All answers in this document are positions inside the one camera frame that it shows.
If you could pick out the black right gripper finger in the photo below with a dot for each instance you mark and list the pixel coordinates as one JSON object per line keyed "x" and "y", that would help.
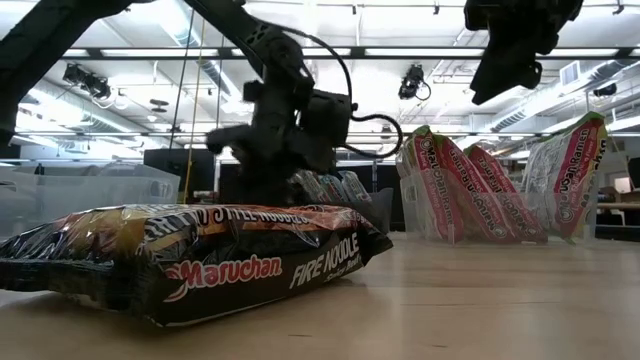
{"x": 502, "y": 82}
{"x": 487, "y": 72}

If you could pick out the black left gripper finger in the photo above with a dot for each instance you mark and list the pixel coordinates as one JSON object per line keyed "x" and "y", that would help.
{"x": 282, "y": 185}
{"x": 254, "y": 185}

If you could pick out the blue Maruchan ramen pack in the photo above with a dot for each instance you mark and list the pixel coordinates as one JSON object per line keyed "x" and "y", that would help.
{"x": 356, "y": 186}
{"x": 310, "y": 186}
{"x": 332, "y": 189}

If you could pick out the black Fire Noodle pack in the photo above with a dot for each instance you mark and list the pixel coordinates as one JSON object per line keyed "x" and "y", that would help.
{"x": 225, "y": 280}

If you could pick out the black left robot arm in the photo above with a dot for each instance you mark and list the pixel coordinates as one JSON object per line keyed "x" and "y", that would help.
{"x": 40, "y": 50}

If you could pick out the white air vent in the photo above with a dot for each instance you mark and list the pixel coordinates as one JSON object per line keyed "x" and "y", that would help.
{"x": 570, "y": 73}

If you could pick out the black ceiling spotlight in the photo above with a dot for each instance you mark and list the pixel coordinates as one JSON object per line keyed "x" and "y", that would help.
{"x": 412, "y": 80}
{"x": 92, "y": 85}
{"x": 605, "y": 90}

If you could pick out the black screen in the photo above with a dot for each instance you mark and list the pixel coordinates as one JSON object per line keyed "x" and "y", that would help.
{"x": 170, "y": 170}

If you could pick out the black overhead light bar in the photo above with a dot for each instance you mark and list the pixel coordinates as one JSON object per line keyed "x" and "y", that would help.
{"x": 225, "y": 52}

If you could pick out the dark grey plastic bin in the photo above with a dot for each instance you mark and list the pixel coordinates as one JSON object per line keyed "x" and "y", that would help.
{"x": 382, "y": 210}

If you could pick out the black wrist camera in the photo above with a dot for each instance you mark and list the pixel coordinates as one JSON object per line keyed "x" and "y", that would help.
{"x": 330, "y": 120}

